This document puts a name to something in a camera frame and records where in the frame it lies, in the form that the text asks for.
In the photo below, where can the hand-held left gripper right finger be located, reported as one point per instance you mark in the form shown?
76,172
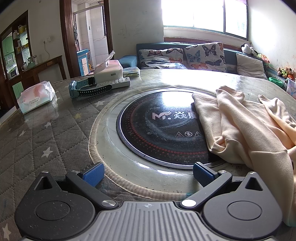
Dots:
203,173

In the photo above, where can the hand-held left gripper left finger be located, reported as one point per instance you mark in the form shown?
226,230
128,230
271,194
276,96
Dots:
93,173

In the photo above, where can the cream sweatshirt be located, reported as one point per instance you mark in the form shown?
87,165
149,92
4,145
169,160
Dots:
242,129

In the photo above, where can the black round induction cooktop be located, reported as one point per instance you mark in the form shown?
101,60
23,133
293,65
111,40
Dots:
157,125

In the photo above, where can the blue smartwatch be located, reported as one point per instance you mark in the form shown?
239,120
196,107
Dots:
92,89

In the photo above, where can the white remote control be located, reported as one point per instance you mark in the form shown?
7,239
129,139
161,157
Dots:
120,83

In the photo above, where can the white pink tissue pack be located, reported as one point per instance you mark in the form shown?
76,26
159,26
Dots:
34,97

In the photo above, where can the pink white tissue box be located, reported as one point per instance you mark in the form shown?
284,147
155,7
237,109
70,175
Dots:
108,71

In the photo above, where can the small blue cabinet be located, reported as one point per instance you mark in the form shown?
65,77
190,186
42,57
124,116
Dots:
82,62

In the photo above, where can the dark wooden sideboard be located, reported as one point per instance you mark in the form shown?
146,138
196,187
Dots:
46,67

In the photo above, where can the green plastic bowl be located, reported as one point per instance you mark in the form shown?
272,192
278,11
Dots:
276,81

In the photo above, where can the butterfly print cushion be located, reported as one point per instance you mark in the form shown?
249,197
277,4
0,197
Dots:
161,58
203,55

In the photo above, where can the plain grey cushion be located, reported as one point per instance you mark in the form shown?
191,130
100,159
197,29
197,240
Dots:
251,64

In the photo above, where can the blue corner sofa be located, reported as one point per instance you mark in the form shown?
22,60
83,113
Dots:
231,56

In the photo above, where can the clear plastic storage box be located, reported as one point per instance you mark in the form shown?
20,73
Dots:
291,89

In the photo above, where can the white microwave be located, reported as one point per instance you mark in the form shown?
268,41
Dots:
12,73

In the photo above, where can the green orange plush toys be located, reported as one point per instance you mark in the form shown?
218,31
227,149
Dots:
263,59

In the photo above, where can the brown plush toys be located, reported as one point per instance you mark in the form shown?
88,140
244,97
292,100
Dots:
285,73

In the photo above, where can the panda plush toy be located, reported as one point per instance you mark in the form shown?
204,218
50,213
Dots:
246,48

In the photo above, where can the sliding window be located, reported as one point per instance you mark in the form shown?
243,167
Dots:
192,14

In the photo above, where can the dark wooden shelf unit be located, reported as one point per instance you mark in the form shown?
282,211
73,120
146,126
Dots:
7,34

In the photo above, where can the white wall socket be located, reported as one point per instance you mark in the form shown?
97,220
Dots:
46,40

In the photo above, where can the dark wooden door frame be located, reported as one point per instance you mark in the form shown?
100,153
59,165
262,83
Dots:
66,34

